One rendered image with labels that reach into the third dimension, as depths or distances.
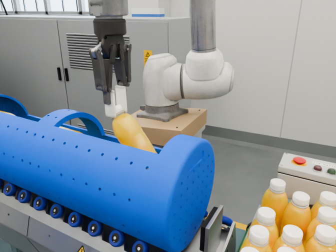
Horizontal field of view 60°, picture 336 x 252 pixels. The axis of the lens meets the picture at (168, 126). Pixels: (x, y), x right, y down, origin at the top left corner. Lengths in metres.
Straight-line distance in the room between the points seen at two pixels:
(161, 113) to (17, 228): 0.69
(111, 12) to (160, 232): 0.48
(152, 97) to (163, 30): 1.06
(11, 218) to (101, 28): 0.72
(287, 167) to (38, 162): 0.69
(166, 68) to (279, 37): 2.21
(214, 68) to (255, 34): 2.17
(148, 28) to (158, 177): 1.80
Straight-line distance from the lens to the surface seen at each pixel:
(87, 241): 0.90
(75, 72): 2.83
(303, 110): 3.45
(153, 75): 1.24
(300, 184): 0.92
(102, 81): 0.70
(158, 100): 1.26
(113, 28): 0.69
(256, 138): 3.60
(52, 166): 0.81
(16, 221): 1.13
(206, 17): 1.19
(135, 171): 0.66
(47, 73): 3.08
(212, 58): 1.20
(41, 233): 1.04
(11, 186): 1.11
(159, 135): 1.18
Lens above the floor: 1.52
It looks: 22 degrees down
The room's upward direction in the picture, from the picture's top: straight up
